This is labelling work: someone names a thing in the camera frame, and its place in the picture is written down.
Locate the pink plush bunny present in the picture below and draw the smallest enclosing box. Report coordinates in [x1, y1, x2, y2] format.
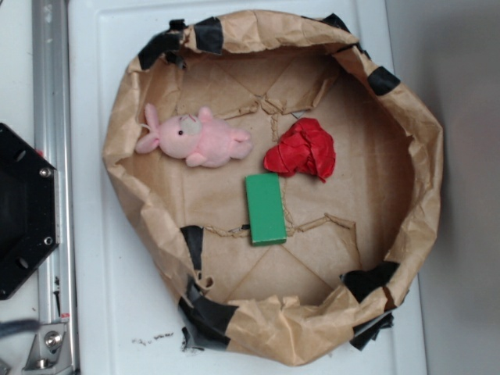
[135, 104, 253, 168]

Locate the crumpled red paper ball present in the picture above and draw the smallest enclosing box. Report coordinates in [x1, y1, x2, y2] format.
[263, 118, 336, 183]

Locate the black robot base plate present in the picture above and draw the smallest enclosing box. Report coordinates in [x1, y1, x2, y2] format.
[1, 123, 59, 300]

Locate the grey cable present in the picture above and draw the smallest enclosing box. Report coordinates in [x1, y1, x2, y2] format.
[0, 319, 40, 340]

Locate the green rectangular block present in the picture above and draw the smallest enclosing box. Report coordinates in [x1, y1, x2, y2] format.
[245, 173, 287, 246]

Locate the aluminium extrusion rail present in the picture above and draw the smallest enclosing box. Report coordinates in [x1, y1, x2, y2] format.
[32, 1, 80, 374]

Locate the metal corner bracket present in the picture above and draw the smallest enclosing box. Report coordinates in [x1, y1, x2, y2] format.
[22, 323, 71, 374]

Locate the brown paper bag bin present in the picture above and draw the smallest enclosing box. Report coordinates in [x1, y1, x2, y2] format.
[102, 10, 443, 366]

